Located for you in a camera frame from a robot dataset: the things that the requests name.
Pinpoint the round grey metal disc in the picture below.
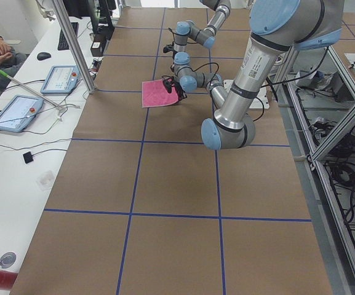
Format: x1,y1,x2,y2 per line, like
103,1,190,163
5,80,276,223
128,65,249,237
0,251,17,269

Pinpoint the small black box white label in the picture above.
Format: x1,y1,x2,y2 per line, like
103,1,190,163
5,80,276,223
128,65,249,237
90,34,108,57

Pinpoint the black monitor stand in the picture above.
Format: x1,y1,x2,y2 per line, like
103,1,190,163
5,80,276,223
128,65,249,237
87,0,116,41

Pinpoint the black keyboard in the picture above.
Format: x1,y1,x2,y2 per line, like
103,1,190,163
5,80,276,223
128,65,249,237
57,22,79,51

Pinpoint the pink and grey towel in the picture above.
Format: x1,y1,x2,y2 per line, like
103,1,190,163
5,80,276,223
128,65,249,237
142,79,178,108

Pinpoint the far teach pendant tablet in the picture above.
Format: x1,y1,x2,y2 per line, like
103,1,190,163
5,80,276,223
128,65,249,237
41,65,80,95

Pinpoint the near teach pendant tablet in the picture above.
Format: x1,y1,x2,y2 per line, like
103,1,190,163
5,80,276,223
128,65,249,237
0,95,44,133

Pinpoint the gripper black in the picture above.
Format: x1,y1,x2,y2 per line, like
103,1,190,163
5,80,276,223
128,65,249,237
172,81,187,100

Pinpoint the aluminium frame rack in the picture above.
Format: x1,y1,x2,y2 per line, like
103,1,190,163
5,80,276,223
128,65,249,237
273,39,355,294

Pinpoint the teach pendant tablet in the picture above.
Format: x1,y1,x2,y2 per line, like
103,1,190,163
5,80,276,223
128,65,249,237
41,65,80,95
0,95,44,133

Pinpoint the black computer mouse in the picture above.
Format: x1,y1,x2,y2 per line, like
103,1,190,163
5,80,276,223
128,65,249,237
36,52,51,61

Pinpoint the reacher grabber stick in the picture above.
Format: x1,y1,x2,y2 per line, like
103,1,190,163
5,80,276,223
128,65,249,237
0,70,81,118

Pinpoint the small black square device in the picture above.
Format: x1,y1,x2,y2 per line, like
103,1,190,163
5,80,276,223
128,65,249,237
23,151,34,164

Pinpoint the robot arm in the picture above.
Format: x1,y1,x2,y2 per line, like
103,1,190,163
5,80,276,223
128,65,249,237
172,0,344,150
172,0,231,53

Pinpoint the aluminium frame post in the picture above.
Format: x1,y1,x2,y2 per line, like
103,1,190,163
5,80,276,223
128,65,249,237
51,0,95,94

